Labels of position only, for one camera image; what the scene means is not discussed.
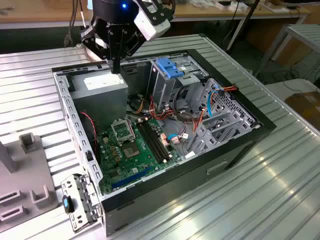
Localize grey perforated disk bay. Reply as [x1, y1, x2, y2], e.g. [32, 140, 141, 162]
[186, 77, 261, 157]

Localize orange power wire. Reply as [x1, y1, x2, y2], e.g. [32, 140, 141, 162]
[192, 84, 238, 135]

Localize yellow black wire bundle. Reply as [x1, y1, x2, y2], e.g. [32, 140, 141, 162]
[127, 93, 151, 116]

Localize blue data wire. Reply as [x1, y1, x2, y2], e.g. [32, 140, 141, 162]
[206, 84, 223, 118]

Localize red orange wire bundle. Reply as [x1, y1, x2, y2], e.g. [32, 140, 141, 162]
[148, 93, 176, 121]

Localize black looped cable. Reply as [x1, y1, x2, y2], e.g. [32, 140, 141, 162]
[173, 86, 198, 123]

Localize red black twisted wire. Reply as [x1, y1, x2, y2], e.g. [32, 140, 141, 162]
[79, 111, 99, 153]

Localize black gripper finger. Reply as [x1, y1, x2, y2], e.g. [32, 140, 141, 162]
[79, 25, 117, 74]
[116, 29, 146, 74]

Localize brown cardboard box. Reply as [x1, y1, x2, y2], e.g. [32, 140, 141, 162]
[283, 91, 320, 126]

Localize metal card retention bracket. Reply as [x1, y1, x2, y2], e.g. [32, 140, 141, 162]
[61, 173, 104, 233]

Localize blue expansion slot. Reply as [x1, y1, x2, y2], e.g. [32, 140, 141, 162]
[111, 166, 152, 190]

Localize metal socket cover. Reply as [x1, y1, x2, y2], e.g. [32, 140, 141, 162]
[111, 119, 136, 145]

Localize green motherboard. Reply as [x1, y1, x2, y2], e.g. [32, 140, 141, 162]
[96, 117, 181, 196]

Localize black RAM slot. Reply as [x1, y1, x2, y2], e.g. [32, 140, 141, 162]
[139, 120, 168, 162]
[136, 121, 165, 163]
[142, 119, 171, 161]
[146, 118, 174, 160]

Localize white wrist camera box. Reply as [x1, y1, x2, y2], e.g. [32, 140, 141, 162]
[133, 3, 172, 42]

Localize small white box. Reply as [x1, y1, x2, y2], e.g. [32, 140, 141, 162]
[216, 0, 248, 13]

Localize grey optical drive cage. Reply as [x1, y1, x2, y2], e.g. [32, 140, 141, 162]
[146, 53, 210, 111]

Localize grey power supply unit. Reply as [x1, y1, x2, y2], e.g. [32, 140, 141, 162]
[69, 71, 130, 131]

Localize short blue board cable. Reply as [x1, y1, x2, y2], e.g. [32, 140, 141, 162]
[166, 133, 180, 145]

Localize large cardboard box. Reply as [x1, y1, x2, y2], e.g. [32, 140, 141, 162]
[271, 37, 316, 67]

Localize robot base cable bundle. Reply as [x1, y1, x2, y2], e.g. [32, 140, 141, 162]
[65, 0, 88, 47]

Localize blue drive bay latch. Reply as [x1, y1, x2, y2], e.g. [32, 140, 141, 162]
[154, 57, 185, 79]

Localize wooden desk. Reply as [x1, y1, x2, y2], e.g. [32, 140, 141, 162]
[0, 0, 312, 52]

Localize grey parts rack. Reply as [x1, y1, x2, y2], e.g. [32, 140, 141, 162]
[0, 133, 62, 226]

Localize black open PC case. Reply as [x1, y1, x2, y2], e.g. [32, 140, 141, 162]
[51, 48, 278, 238]

